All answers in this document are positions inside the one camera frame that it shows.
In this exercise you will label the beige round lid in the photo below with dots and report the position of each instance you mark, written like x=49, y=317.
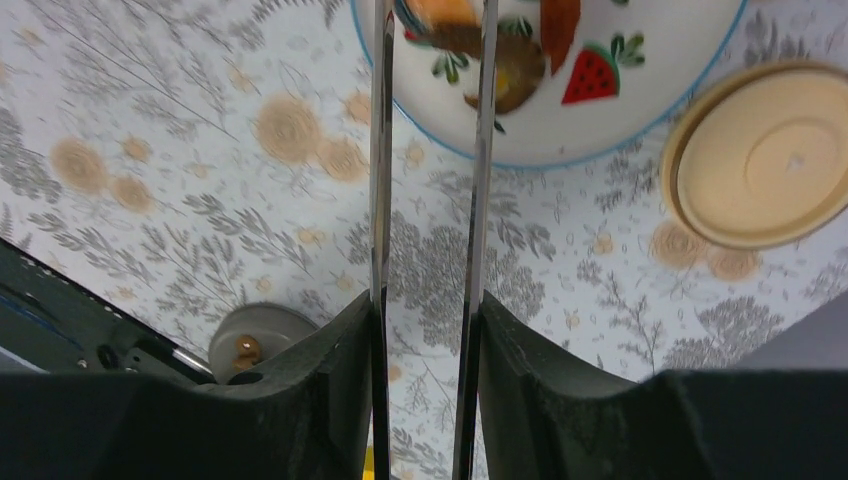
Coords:
x=760, y=159

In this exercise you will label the small yellow block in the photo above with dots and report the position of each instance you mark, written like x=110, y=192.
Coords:
x=369, y=464

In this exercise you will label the metal food tongs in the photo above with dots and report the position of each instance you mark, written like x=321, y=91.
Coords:
x=380, y=216

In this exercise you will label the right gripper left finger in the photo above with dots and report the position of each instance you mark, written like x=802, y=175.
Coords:
x=303, y=414

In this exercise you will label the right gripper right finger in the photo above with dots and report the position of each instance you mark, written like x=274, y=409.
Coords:
x=547, y=414

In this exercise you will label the grey lid with wooden knob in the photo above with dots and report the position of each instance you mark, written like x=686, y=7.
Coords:
x=253, y=333

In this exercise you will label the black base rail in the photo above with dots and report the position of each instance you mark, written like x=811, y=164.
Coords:
x=49, y=323

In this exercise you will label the red toy bacon pieces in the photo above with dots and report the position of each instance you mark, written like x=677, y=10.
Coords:
x=558, y=24

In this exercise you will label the white patterned plate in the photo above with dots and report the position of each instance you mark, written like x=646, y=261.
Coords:
x=631, y=65

